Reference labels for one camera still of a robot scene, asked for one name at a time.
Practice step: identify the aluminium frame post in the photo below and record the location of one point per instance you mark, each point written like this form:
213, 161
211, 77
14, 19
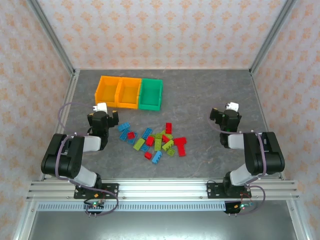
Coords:
271, 37
53, 37

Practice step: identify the blue lego brick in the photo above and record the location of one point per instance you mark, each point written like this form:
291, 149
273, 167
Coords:
123, 135
124, 126
157, 157
145, 148
133, 141
147, 133

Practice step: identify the green plastic bin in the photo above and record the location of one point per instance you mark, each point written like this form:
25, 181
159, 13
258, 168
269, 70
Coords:
150, 96

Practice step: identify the small red lego brick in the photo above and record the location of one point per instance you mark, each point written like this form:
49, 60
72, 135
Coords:
130, 135
147, 155

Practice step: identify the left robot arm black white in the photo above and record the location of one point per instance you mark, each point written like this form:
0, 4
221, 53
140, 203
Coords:
62, 155

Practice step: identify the orange plastic bin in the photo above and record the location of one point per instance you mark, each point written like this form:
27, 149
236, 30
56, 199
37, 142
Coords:
128, 93
106, 93

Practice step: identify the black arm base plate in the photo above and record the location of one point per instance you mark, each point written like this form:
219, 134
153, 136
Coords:
111, 190
215, 191

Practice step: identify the green lego brick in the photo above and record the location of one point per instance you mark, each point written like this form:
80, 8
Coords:
159, 135
139, 144
171, 152
158, 144
167, 145
170, 136

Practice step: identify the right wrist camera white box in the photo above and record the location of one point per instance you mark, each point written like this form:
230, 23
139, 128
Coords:
233, 106

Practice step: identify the small circuit board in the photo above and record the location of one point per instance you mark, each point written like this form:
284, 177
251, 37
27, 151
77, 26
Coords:
242, 206
94, 205

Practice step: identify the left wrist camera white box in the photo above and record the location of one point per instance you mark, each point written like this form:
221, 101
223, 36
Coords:
101, 107

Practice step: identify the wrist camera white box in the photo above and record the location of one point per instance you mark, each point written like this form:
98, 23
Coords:
233, 106
101, 107

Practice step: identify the aluminium mounting rail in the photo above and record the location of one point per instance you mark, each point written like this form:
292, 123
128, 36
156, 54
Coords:
162, 190

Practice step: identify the aluminium side rail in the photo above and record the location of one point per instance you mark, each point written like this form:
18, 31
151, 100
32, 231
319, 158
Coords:
70, 87
260, 100

